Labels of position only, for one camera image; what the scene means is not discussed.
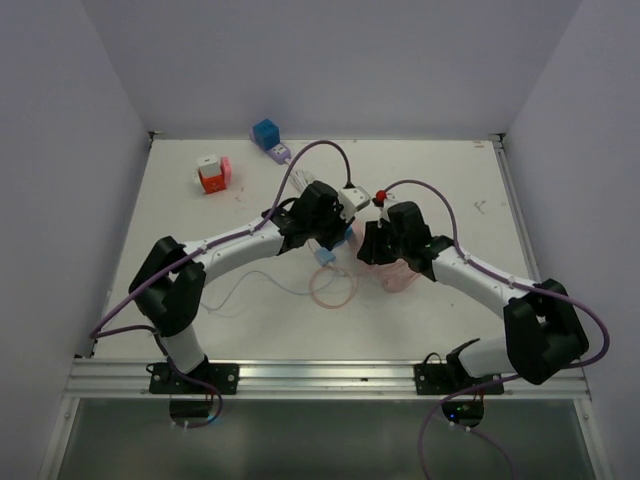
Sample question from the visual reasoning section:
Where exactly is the pink power strip cord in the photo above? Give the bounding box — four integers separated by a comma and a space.
360, 258, 424, 294

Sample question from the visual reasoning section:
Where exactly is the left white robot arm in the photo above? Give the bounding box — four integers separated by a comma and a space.
129, 181, 370, 393

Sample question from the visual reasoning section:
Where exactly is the aluminium mounting rail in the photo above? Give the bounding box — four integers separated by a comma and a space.
38, 358, 593, 479

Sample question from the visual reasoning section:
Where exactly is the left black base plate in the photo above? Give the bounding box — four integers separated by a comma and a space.
146, 362, 240, 395

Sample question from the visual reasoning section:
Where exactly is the thin light blue cable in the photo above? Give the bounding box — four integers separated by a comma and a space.
199, 238, 331, 315

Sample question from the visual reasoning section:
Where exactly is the light blue usb charger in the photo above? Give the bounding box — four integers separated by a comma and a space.
314, 248, 336, 267

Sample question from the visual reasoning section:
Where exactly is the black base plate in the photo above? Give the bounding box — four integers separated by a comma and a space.
146, 362, 240, 395
412, 352, 504, 396

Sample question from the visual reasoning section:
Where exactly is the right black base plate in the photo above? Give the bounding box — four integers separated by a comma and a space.
412, 352, 504, 396

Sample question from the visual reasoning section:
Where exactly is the orange cube socket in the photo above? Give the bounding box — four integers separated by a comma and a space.
195, 170, 227, 195

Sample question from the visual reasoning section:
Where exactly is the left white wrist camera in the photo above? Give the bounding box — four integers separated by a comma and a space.
338, 186, 371, 221

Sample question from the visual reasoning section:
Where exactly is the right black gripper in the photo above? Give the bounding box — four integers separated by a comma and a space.
360, 219, 410, 265

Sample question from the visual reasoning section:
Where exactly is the blue cube socket adapter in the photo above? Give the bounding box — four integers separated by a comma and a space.
252, 119, 280, 151

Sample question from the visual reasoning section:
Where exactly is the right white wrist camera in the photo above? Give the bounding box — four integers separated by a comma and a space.
372, 190, 398, 222

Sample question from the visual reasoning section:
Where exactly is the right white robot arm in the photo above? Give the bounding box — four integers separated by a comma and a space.
357, 200, 589, 393

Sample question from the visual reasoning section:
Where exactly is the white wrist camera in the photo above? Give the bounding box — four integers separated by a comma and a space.
338, 186, 371, 221
372, 190, 398, 222

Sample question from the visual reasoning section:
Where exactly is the thin pink usb cable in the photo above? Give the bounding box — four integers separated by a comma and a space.
308, 238, 360, 311

